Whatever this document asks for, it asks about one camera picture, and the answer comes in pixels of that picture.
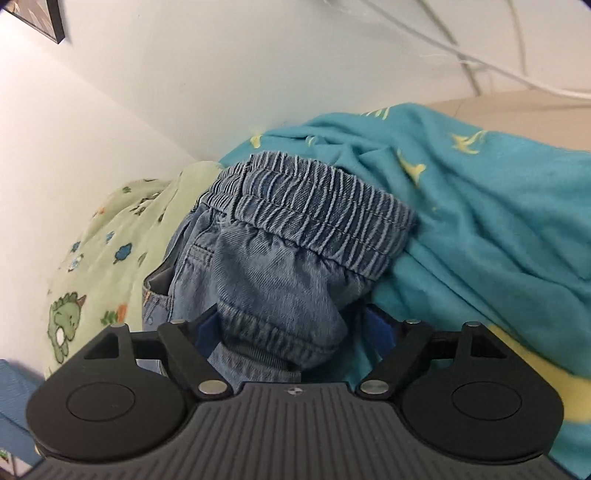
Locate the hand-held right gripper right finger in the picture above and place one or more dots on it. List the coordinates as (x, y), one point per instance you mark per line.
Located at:
(376, 334)

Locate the beige bed headboard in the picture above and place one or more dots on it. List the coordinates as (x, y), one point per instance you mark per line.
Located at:
(521, 113)

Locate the teal printed bedsheet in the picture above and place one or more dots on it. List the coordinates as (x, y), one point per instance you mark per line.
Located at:
(485, 221)

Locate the green dinosaur print blanket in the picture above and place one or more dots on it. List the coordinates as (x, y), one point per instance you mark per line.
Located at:
(120, 249)

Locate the black framed picture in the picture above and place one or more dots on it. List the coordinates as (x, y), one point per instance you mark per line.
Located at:
(41, 16)

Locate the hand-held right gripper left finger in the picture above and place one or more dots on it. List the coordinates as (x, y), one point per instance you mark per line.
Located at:
(205, 332)

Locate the blue denim jeans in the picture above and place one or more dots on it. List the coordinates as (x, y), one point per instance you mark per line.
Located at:
(277, 267)

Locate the blue quilted cushion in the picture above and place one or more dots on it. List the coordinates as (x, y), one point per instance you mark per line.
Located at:
(18, 406)

